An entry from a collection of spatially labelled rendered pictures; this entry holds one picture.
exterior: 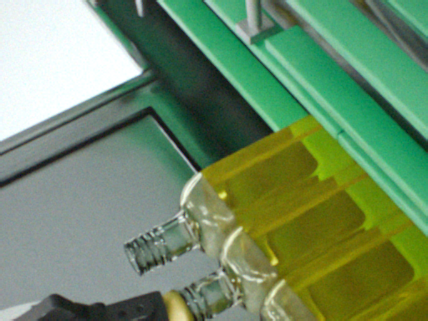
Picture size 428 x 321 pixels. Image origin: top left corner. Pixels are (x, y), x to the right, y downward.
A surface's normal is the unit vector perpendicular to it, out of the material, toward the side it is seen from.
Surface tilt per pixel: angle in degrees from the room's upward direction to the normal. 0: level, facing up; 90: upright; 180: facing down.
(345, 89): 90
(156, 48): 90
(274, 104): 90
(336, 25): 90
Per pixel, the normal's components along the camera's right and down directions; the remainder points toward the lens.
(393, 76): -0.08, -0.63
